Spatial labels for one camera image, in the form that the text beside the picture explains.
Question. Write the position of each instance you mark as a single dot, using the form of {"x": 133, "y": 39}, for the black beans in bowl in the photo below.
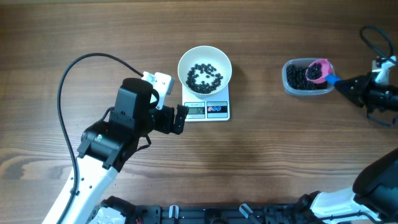
{"x": 203, "y": 78}

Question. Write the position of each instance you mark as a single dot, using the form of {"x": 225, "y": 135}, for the clear plastic food container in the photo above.
{"x": 301, "y": 62}

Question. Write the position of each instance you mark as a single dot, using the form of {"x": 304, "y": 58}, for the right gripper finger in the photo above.
{"x": 351, "y": 94}
{"x": 356, "y": 83}

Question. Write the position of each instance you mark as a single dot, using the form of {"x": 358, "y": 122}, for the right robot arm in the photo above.
{"x": 373, "y": 195}

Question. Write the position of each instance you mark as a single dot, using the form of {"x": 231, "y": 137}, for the pink scoop with blue handle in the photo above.
{"x": 321, "y": 71}

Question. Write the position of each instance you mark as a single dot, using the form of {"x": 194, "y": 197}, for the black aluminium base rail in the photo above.
{"x": 271, "y": 214}

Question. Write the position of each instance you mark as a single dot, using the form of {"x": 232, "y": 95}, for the white bowl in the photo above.
{"x": 205, "y": 54}

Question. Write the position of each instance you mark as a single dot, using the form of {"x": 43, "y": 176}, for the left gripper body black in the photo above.
{"x": 163, "y": 121}

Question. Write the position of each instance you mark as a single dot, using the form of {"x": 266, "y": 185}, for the white digital kitchen scale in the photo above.
{"x": 215, "y": 107}

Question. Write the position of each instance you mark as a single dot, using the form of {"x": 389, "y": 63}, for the black beans in container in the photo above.
{"x": 297, "y": 80}

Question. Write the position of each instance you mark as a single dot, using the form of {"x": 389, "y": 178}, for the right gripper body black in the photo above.
{"x": 382, "y": 96}

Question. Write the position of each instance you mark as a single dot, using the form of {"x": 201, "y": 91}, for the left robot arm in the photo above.
{"x": 107, "y": 145}

